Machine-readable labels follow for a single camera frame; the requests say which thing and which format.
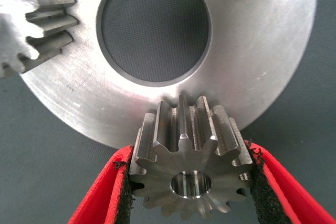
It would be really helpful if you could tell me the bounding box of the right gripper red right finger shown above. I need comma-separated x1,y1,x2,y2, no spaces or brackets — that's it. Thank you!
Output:
244,140,336,224

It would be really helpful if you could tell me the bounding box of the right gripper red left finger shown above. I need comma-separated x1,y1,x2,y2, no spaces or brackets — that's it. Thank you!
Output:
67,144,138,224

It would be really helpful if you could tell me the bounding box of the large steel gear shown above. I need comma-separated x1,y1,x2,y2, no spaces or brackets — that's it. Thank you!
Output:
128,94,254,221

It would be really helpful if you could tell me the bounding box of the small steel gear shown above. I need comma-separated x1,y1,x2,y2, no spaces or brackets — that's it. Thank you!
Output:
0,0,80,79

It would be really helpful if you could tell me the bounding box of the dark grey table cloth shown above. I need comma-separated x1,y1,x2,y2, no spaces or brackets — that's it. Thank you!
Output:
0,0,336,224

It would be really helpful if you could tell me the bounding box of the round metal plate with hole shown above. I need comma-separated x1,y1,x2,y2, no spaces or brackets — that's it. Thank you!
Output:
19,0,319,150

